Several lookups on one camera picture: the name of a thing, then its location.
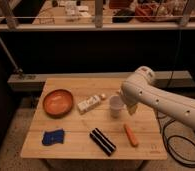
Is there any wooden table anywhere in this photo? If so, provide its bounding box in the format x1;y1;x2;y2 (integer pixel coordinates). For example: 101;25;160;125
20;77;168;161

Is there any blue cloth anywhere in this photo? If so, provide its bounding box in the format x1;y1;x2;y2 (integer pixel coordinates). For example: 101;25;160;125
42;129;65;146

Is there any orange carrot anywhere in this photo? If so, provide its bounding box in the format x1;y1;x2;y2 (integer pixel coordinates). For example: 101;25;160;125
124;124;138;147

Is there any black cable on floor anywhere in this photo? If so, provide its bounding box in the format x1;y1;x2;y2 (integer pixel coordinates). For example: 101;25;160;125
156;109;195;169

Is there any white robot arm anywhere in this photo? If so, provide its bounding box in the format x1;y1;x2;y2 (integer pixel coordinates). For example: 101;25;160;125
120;66;195;131

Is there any orange round bowl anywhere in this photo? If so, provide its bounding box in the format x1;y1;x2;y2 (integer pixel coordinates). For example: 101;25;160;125
42;89;74;118

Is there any black striped rectangular block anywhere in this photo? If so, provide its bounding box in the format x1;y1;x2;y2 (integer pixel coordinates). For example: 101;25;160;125
89;128;116;156

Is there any grey metal rail beam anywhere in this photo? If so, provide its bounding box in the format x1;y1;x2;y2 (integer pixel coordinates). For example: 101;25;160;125
7;70;194;92

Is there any diagonal metal strut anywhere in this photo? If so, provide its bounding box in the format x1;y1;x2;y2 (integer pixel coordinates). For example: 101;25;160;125
0;36;24;79

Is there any white tube with cap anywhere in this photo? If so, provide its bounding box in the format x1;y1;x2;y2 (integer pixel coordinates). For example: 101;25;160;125
77;94;106;114

